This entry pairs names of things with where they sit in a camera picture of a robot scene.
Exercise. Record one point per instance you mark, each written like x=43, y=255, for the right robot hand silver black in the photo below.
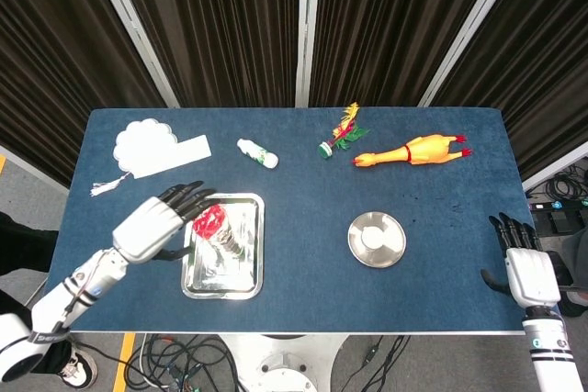
x=533, y=277

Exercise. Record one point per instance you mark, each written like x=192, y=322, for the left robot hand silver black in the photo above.
x=147, y=227

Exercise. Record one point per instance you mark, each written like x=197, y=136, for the red-lidded green can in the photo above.
x=209, y=222

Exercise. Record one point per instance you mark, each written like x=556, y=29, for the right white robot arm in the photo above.
x=551, y=350

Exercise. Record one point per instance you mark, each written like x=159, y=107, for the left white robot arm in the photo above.
x=59, y=302

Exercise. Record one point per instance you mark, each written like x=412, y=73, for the person in gray clothing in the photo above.
x=574, y=249

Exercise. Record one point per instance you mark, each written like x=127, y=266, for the white tassel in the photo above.
x=105, y=187

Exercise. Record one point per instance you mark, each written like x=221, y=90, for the black power strip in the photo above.
x=558, y=205

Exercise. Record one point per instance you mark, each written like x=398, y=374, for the white paper strip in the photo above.
x=184, y=155

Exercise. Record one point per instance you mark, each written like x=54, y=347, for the white scalloped plate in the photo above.
x=142, y=142

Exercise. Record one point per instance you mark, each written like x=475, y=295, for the rectangular steel tray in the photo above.
x=229, y=275

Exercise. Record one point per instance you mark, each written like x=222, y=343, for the black clothing of person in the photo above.
x=23, y=240

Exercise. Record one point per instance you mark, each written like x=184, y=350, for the white bottle green label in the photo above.
x=257, y=153

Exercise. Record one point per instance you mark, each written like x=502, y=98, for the white black sneaker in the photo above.
x=78, y=366

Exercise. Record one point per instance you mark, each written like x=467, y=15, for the blue table cloth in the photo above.
x=312, y=199

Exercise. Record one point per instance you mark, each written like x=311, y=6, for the yellow rubber chicken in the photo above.
x=422, y=151

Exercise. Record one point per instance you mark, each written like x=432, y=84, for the round steel plate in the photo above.
x=360, y=252

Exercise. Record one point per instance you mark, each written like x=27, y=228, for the dark brown pleated curtain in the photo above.
x=542, y=66
x=390, y=29
x=216, y=29
x=55, y=66

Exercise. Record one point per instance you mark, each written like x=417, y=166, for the colourful feather shuttlecock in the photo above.
x=342, y=135

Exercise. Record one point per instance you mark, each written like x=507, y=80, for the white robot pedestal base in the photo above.
x=285, y=364

